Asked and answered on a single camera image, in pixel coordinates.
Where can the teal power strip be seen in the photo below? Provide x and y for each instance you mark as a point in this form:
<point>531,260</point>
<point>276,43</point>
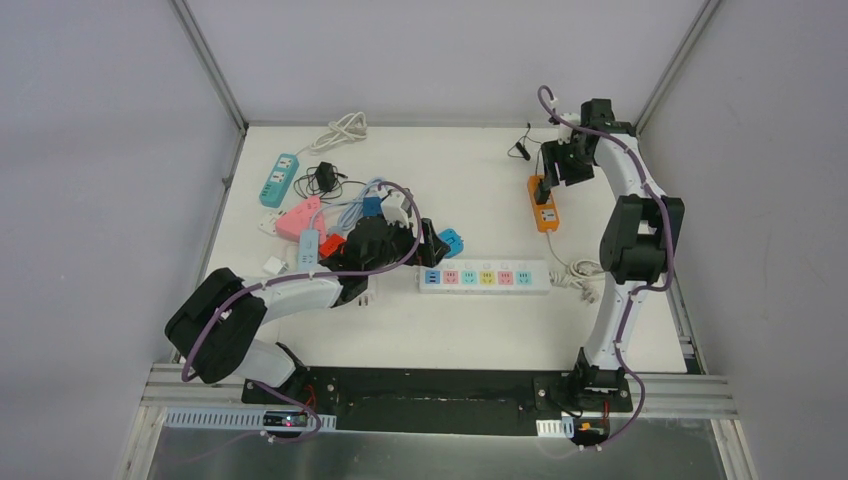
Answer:
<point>279,181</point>

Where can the white cube adapter bear print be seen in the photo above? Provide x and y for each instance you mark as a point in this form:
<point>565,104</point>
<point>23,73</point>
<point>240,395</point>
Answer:
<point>365,299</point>

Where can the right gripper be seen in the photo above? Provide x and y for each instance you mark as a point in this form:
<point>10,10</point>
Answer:
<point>552,153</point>

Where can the orange power strip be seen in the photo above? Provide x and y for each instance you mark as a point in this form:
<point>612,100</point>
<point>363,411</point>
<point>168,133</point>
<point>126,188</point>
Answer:
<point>544,209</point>

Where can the white long power strip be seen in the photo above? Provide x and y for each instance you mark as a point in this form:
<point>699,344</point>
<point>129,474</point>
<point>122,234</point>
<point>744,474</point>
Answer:
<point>509,277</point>

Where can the blue cube adapter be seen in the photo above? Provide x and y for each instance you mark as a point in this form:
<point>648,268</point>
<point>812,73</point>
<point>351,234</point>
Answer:
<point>372,206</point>

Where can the light blue power strip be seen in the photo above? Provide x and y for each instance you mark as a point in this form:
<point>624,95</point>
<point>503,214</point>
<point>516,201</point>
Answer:
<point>308,250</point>

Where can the black charger on orange strip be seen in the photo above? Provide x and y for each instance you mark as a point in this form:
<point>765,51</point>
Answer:
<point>542,190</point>

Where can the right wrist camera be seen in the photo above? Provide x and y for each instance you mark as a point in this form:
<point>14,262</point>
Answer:
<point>564,132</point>

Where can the pink triangular power strip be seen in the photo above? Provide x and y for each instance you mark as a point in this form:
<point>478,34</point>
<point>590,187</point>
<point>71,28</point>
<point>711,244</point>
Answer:
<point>306,215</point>

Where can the light blue square adapter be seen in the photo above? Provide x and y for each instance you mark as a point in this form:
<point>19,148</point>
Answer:
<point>453,241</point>

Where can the small white plug adapter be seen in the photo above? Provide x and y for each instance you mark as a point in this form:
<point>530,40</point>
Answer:
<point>274,266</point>

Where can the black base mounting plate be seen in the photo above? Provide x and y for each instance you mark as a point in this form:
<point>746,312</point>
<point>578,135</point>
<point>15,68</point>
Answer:
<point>438,401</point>

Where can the black power adapter with cable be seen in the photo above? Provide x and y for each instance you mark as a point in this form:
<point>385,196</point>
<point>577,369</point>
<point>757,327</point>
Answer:
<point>324,181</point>

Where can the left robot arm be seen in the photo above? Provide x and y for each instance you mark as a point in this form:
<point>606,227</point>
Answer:
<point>215,329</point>

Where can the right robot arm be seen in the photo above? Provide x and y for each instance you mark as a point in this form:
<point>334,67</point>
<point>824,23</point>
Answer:
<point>636,252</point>

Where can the red cube adapter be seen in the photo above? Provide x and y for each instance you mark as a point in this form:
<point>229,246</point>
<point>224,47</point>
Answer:
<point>331,245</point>

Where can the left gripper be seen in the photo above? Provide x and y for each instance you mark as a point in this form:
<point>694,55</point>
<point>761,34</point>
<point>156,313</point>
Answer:
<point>411,242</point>

